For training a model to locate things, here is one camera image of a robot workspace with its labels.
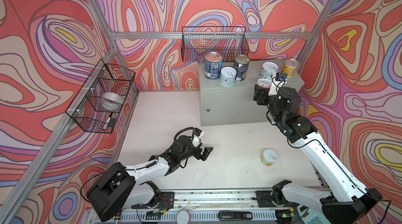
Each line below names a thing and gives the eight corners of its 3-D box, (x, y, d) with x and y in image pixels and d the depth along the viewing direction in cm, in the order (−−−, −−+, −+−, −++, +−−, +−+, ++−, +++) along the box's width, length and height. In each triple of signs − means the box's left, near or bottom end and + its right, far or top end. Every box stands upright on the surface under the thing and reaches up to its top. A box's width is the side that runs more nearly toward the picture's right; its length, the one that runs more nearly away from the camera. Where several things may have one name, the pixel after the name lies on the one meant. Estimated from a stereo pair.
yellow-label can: (261, 166, 85) (265, 162, 81) (258, 153, 90) (261, 148, 86) (275, 166, 85) (279, 162, 81) (271, 152, 90) (274, 148, 86)
